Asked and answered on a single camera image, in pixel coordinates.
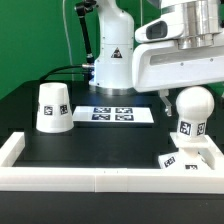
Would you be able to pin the white marker tag sheet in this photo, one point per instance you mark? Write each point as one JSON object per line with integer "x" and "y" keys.
{"x": 113, "y": 114}

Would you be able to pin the white lamp shade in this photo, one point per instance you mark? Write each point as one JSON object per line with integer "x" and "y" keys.
{"x": 54, "y": 113}

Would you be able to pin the white U-shaped frame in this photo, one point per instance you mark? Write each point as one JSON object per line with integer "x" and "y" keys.
{"x": 14, "y": 178}

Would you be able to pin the white lamp bulb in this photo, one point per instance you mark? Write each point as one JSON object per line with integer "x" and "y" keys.
{"x": 194, "y": 106}

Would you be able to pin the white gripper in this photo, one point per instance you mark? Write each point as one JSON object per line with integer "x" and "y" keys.
{"x": 177, "y": 53}

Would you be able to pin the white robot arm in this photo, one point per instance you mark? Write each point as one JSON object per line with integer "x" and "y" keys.
{"x": 113, "y": 68}

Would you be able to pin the white lamp base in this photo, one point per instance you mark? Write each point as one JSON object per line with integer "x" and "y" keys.
{"x": 187, "y": 156}

